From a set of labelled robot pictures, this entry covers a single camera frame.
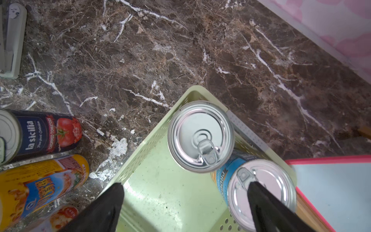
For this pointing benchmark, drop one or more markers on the beige black stapler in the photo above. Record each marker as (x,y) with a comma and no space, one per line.
(12,42)

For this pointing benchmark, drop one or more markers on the green perforated plastic basket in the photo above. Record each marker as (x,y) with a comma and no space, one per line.
(160,196)

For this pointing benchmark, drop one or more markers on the yellow white-lid can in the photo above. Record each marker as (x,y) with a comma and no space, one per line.
(29,187)

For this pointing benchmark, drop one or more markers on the red white-lid can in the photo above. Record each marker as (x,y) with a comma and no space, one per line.
(56,220)

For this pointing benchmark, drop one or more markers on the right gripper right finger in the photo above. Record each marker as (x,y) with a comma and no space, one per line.
(270,215)

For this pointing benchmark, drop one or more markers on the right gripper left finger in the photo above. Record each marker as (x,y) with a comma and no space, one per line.
(101,215)

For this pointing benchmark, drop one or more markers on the dark tomato can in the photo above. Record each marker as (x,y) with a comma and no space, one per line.
(30,134)

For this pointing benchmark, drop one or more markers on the blue tin can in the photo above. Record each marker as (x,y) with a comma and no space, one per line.
(201,137)
(233,179)

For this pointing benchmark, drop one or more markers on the pink framed whiteboard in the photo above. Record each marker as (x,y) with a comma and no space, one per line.
(337,189)

